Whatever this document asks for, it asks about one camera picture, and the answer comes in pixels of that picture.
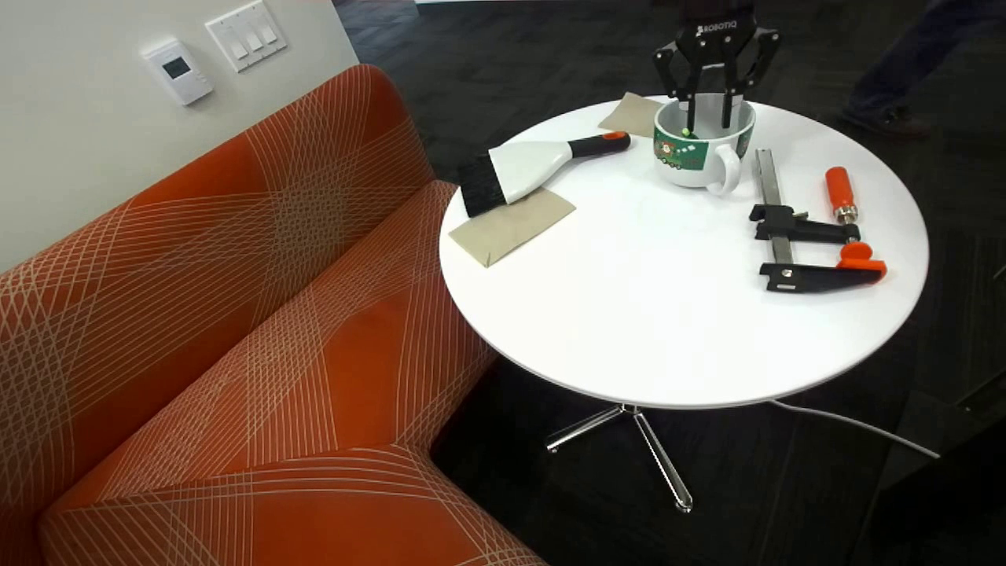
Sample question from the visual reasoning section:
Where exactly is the white brush with black bristles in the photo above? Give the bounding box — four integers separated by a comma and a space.
457, 130, 632, 219

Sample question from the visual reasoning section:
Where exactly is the white wall thermostat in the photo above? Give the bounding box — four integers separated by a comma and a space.
141, 37, 215, 108

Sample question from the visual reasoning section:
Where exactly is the white light switch plate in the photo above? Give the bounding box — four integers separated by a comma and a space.
204, 0, 289, 74

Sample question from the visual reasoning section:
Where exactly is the orange patterned sofa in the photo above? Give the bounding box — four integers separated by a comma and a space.
0, 64, 551, 566

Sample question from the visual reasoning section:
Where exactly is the black and orange bar clamp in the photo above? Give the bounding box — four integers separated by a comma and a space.
748, 148, 889, 295

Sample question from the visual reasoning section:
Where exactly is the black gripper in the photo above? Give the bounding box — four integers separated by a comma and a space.
653, 0, 782, 136

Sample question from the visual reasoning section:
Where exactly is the person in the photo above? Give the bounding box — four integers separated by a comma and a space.
838, 0, 1006, 143

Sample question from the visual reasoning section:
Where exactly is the white mug with green print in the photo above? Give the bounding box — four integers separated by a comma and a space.
652, 93, 757, 197

